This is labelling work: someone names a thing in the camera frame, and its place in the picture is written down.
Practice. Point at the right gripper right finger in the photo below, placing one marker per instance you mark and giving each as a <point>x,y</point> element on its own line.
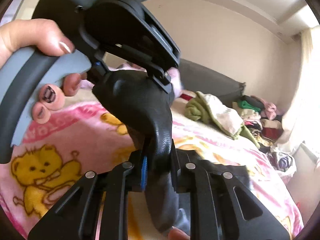
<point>219,201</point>

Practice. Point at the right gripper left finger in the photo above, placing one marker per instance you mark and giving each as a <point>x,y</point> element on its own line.
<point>95,207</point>

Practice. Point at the black leather jacket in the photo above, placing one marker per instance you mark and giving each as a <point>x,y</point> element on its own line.
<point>145,109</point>

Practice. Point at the patterned clothes bag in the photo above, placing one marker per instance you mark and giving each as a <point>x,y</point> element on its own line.
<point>283,163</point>

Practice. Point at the pile of folded clothes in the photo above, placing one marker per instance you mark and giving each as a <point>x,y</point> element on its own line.
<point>262,121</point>

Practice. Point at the right hand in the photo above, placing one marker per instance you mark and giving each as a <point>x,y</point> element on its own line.
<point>177,234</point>

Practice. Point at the left hand painted nails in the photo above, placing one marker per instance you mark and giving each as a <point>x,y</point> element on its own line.
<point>48,38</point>

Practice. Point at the lilac quilted duvet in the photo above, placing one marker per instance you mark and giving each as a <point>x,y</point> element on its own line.
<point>172,72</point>

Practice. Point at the pink cartoon bear blanket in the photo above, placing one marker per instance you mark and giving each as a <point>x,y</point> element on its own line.
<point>85,137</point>

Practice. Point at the dark grey headboard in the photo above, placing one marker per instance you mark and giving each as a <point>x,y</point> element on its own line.
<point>196,77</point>

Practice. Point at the green and cream garment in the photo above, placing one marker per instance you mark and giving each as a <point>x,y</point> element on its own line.
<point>208,109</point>

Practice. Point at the cream curtain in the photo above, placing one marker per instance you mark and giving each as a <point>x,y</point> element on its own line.
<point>301,121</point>

